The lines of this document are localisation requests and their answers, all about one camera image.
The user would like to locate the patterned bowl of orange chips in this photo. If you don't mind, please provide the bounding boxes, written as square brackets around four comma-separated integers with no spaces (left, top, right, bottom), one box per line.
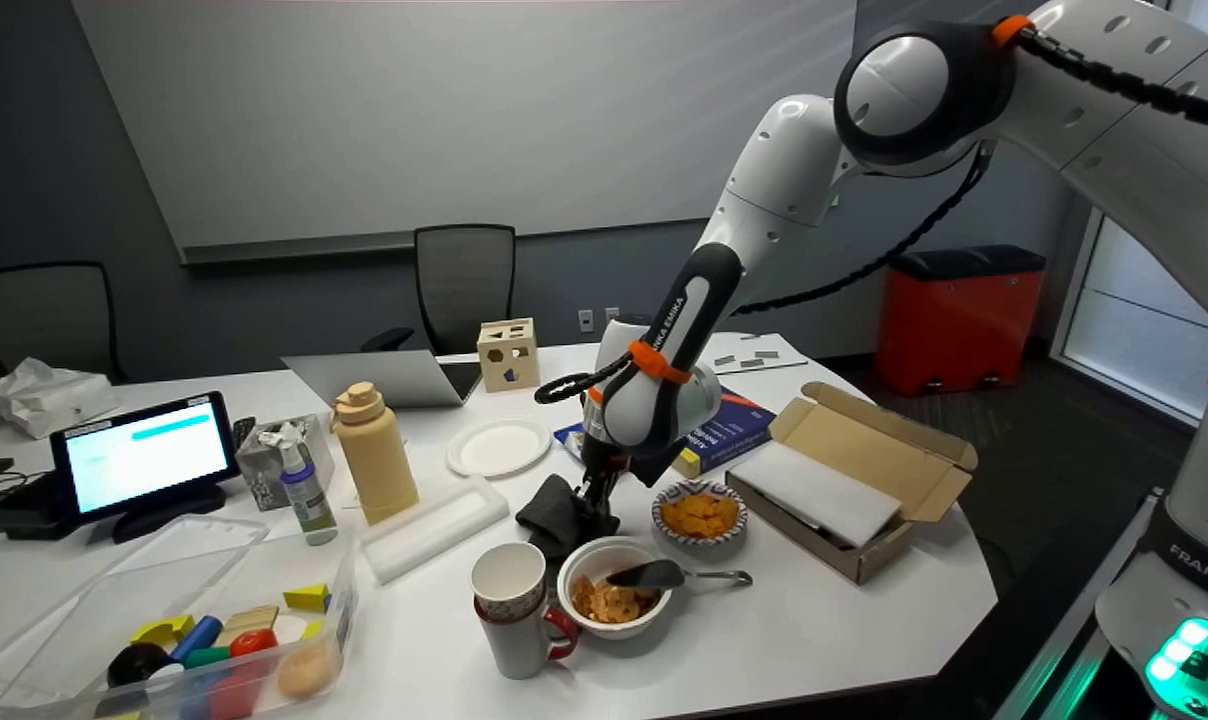
[653,484,747,551]

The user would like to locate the stacked white paper cups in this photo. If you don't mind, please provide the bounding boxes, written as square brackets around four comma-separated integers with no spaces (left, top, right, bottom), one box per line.
[472,544,580,682]

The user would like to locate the white bowl of food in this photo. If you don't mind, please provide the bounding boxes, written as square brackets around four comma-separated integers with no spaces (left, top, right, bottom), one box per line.
[556,537,672,640]

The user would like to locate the crumpled white plastic bag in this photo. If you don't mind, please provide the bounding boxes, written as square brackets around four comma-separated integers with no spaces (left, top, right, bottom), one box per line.
[0,357,118,440]

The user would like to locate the white papers on table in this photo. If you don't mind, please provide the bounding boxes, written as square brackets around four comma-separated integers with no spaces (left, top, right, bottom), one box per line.
[708,333,809,375]

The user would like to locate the black office chair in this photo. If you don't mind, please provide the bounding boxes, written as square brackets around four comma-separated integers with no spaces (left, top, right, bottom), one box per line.
[0,261,124,379]
[412,226,518,354]

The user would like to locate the clear bin of toys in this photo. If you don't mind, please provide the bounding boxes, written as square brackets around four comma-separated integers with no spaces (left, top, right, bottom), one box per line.
[0,516,352,720]

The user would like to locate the tan water bottle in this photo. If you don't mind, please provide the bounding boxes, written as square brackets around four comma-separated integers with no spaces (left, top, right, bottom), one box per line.
[333,379,419,525]

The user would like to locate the black office chair left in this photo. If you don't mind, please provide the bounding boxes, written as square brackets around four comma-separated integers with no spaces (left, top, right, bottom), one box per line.
[0,261,124,379]

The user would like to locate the black office chair centre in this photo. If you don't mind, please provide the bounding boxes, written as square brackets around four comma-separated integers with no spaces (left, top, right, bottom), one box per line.
[412,226,518,354]

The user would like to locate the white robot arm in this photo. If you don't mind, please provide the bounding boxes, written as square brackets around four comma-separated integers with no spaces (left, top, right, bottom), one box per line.
[580,0,1208,530]

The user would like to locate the blue and yellow book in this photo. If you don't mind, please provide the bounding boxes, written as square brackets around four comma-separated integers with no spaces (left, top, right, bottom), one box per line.
[672,392,775,475]

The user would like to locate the grey carton box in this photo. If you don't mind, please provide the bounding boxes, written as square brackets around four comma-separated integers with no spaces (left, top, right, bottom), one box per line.
[235,418,333,514]

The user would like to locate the black tablet with lit screen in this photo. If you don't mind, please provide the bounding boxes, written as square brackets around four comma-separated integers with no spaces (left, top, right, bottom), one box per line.
[51,392,239,544]

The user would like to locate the white paper plate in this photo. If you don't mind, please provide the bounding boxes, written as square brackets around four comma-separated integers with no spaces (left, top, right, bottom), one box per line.
[444,422,550,479]

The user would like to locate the small spray bottle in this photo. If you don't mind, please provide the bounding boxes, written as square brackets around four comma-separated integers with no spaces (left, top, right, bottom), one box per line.
[280,440,337,544]

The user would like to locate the white whiteboard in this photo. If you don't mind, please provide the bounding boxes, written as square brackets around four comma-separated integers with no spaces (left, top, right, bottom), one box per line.
[73,0,858,266]

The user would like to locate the wooden shape sorter cube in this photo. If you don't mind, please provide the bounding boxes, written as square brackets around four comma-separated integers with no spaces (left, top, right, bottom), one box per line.
[478,318,540,392]

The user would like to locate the grey laptop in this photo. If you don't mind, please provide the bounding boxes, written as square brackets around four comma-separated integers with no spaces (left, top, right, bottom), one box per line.
[290,347,479,407]

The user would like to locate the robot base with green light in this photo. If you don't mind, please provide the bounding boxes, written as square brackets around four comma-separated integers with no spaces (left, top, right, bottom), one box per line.
[997,489,1208,720]

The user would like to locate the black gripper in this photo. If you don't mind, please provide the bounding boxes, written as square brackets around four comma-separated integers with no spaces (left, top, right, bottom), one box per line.
[578,435,628,540]

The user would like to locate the red trash bin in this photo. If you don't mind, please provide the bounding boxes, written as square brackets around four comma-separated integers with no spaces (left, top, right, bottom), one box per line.
[878,243,1044,396]

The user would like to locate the black spatula with metal handle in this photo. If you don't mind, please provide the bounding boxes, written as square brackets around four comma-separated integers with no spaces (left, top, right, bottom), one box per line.
[603,562,751,589]

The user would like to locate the open cardboard box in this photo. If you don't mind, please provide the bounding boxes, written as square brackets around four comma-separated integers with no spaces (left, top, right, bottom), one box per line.
[725,379,982,584]

